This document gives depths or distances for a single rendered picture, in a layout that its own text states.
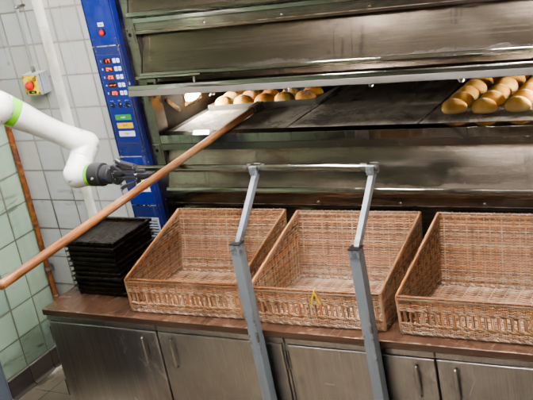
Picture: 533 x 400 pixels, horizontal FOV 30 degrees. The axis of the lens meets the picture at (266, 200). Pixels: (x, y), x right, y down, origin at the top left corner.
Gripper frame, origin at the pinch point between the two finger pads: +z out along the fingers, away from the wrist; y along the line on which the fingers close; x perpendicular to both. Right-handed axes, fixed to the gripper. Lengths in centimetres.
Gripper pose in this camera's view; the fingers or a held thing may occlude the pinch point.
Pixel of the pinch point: (146, 174)
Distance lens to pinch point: 379.7
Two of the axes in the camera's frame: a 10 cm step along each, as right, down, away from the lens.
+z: 8.5, 0.1, -5.2
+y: 1.9, 9.3, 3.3
